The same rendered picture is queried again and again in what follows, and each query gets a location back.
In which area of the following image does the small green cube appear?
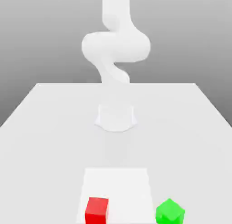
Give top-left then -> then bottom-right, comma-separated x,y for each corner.
155,198 -> 186,224

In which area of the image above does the small red cube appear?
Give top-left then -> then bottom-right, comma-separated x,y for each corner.
85,196 -> 109,224

